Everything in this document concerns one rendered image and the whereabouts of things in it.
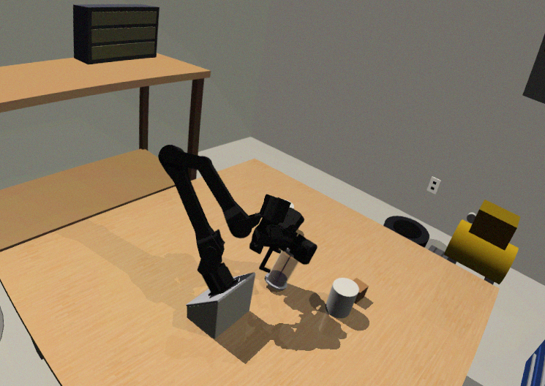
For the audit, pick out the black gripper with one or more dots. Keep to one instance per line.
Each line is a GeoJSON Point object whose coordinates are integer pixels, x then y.
{"type": "Point", "coordinates": [303, 249]}

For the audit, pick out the small brown cube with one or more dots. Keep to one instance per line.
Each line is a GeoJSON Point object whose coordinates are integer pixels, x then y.
{"type": "Point", "coordinates": [361, 290]}

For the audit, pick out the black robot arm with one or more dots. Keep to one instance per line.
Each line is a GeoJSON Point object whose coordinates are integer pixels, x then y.
{"type": "Point", "coordinates": [209, 242]}

